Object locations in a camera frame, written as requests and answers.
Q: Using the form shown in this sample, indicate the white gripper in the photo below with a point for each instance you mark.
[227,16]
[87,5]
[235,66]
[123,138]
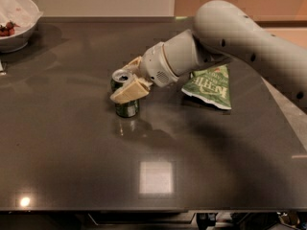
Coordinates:
[155,64]

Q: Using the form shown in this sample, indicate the green soda can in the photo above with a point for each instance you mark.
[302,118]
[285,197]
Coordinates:
[127,107]

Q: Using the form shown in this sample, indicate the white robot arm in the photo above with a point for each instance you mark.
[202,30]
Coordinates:
[220,32]

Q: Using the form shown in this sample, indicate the green chip bag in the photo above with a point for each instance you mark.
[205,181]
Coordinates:
[210,86]

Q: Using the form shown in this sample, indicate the white bowl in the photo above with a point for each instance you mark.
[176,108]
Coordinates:
[18,40]

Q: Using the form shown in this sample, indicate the white napkin in bowl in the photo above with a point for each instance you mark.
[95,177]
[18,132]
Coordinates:
[22,12]

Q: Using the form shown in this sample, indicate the red strawberries in bowl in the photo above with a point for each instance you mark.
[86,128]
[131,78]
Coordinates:
[8,29]

